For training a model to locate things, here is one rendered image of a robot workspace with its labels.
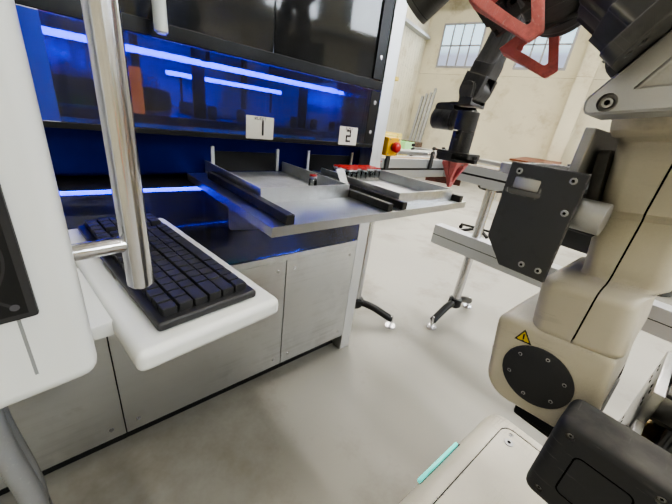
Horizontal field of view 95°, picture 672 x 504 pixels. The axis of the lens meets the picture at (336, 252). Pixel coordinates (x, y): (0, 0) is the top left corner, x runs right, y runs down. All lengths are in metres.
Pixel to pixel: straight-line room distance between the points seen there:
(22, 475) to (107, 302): 0.48
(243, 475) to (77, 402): 0.53
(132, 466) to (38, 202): 1.10
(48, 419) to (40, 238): 0.89
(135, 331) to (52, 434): 0.79
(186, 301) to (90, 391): 0.73
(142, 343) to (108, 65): 0.28
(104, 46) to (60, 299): 0.21
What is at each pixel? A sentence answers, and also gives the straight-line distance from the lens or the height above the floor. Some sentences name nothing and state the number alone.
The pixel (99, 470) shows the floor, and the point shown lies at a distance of 1.36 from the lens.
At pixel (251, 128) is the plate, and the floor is 1.02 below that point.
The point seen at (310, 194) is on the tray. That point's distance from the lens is 0.76.
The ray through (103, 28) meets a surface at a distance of 0.34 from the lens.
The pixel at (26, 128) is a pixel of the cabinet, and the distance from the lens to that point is 0.32.
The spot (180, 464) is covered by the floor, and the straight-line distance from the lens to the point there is 1.30.
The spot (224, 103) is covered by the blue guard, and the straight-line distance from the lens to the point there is 0.92.
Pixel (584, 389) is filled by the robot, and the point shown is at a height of 0.75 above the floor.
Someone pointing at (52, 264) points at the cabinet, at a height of 0.93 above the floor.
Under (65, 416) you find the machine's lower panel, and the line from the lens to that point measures 1.19.
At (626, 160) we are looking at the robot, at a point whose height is 1.07.
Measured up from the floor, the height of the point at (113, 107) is 1.06.
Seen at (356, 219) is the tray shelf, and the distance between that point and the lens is 0.69.
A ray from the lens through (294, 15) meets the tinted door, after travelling 1.05.
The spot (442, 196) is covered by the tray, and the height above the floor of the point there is 0.90.
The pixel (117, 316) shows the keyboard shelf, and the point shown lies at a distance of 0.49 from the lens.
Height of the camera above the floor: 1.07
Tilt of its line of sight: 23 degrees down
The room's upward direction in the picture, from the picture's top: 8 degrees clockwise
